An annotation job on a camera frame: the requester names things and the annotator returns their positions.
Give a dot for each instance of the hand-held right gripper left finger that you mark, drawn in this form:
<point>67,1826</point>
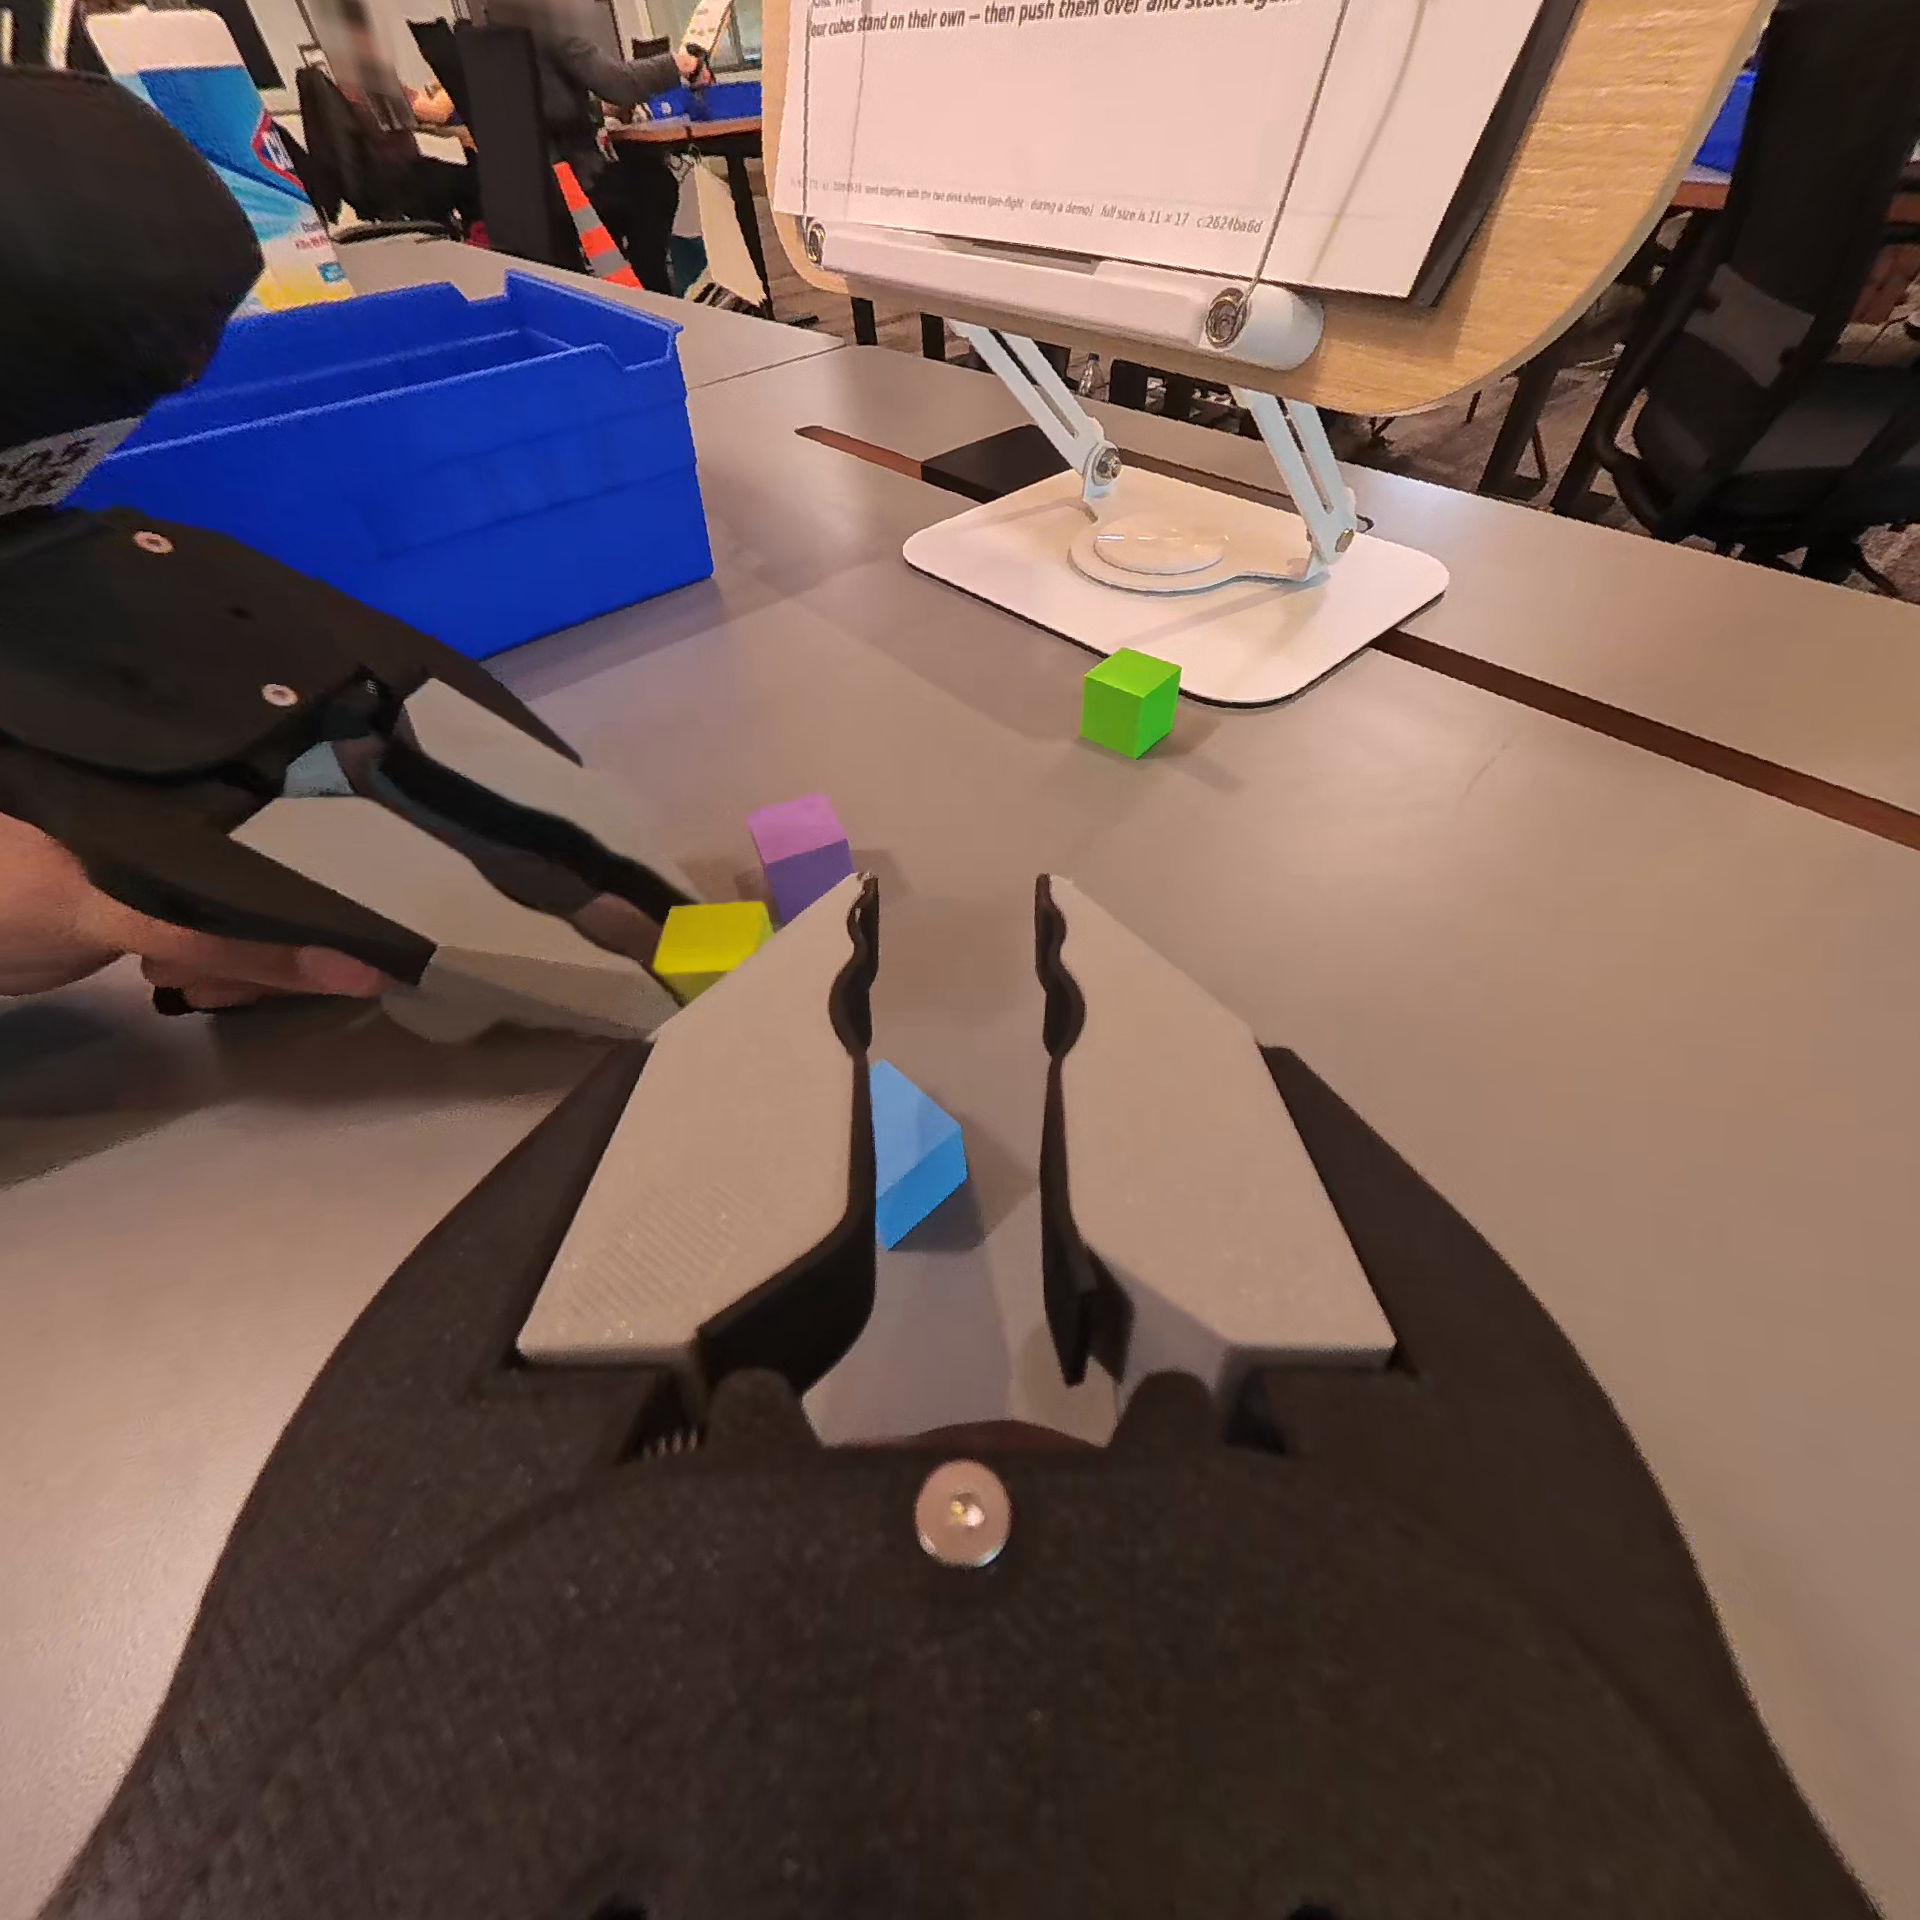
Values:
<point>720,1184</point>

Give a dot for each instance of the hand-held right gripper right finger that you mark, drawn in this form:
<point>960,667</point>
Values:
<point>1214,1184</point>

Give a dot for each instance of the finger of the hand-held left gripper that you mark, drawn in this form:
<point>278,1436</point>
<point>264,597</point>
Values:
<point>585,819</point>
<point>511,960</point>

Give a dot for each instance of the yellow foam cube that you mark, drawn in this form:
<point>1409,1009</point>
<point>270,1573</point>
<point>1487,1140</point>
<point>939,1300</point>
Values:
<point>704,944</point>

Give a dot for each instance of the blue foam cube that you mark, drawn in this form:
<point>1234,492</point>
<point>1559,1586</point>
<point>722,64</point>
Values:
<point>912,1155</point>

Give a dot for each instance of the purple foam cube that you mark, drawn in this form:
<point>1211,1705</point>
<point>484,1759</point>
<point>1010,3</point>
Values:
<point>803,856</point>

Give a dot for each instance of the green foam cube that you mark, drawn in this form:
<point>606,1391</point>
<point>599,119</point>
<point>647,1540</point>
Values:
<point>1124,705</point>

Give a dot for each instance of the person's left hand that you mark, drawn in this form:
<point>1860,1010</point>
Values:
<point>60,931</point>

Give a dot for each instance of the blue plastic bin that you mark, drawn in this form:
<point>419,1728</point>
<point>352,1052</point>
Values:
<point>523,495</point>

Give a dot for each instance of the wipes canister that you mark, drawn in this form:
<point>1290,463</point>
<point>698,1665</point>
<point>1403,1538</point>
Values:
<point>224,119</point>

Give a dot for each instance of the wooden document stand white base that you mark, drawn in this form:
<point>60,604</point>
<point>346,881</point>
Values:
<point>1201,600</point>

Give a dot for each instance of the orange traffic cone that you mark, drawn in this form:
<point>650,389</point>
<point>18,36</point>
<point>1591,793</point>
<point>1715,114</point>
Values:
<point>593,225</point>

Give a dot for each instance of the small blue bin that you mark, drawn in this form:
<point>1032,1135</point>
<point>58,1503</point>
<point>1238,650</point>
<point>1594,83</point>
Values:
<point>720,100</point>

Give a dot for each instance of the white printed paper sheet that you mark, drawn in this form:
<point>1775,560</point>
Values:
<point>1124,119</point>

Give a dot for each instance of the black office chair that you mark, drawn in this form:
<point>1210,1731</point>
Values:
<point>1770,405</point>

